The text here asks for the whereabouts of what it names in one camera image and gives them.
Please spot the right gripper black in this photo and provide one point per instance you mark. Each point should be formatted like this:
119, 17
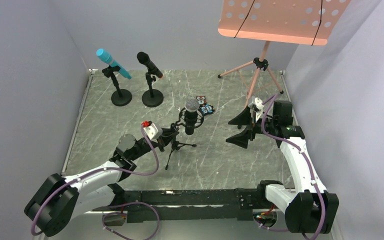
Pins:
249, 127

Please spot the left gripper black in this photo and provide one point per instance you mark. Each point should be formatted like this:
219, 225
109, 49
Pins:
165, 138

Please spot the glitter black microphone silver head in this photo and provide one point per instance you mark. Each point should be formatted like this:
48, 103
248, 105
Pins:
191, 115

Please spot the black round-base mic stand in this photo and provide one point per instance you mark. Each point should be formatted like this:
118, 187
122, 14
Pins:
152, 97
121, 97

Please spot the blue microphone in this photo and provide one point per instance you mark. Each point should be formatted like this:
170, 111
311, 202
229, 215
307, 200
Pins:
107, 58

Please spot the black microphone orange end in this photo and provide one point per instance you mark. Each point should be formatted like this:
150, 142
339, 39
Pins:
145, 60

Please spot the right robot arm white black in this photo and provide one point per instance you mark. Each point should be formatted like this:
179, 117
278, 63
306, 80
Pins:
308, 208

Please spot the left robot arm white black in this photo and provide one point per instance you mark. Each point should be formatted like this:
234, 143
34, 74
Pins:
62, 198

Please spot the pink music stand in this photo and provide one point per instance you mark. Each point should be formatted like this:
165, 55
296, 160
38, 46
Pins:
304, 22

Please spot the lower small colourful toy block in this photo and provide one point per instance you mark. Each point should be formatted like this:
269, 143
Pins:
207, 109

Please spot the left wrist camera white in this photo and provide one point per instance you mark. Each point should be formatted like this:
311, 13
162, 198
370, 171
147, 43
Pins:
151, 130

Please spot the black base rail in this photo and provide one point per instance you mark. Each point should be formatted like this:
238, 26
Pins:
185, 203

